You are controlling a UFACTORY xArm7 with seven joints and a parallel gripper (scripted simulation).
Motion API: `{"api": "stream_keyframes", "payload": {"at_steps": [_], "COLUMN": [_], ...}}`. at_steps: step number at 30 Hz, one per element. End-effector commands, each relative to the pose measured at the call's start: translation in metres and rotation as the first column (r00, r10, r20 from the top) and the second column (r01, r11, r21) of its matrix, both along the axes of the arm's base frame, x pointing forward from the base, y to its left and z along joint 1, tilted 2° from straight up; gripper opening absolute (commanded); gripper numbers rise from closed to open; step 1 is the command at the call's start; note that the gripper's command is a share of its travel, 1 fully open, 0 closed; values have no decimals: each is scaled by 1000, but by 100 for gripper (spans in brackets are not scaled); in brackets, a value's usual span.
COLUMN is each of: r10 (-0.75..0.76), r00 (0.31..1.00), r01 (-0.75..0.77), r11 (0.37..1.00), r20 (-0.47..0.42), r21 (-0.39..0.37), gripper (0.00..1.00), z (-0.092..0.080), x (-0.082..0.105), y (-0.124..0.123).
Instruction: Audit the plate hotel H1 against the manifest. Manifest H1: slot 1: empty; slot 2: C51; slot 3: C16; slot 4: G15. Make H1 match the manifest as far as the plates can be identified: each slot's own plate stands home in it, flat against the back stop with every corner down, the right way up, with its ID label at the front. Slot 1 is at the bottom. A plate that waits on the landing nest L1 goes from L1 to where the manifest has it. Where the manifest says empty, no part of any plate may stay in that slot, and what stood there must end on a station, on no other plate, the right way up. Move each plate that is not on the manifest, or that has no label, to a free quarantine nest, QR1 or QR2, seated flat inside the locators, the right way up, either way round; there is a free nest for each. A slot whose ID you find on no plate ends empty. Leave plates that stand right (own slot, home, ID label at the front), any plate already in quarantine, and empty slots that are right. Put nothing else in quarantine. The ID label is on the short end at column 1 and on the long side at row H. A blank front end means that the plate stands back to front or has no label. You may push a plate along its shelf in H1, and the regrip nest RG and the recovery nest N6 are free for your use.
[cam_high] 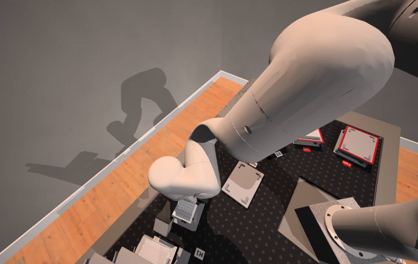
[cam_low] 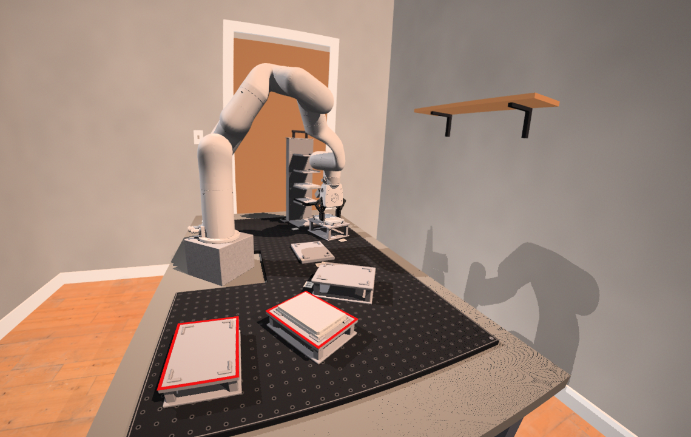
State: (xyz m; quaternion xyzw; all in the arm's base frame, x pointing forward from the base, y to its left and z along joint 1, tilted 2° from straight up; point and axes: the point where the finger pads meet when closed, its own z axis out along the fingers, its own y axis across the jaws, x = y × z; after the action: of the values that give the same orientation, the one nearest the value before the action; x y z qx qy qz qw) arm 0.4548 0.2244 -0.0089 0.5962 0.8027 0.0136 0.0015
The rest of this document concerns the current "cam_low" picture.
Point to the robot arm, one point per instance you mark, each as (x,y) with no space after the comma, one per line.
(214,151)

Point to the beige rectangular nest with red border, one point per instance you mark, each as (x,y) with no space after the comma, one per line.
(202,353)

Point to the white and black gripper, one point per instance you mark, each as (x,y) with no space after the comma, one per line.
(331,195)

